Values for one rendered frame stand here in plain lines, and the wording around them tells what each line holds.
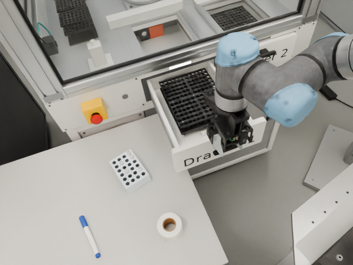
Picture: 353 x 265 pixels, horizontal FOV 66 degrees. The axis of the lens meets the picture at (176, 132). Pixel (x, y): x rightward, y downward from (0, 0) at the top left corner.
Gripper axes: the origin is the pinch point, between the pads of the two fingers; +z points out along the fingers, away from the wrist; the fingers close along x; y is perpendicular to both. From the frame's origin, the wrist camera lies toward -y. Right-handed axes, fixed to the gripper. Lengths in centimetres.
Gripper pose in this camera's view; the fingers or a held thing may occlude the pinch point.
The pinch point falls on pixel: (222, 144)
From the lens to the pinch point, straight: 78.6
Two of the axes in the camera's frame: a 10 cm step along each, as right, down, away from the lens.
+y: 3.4, 7.4, -5.8
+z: 0.9, 5.9, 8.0
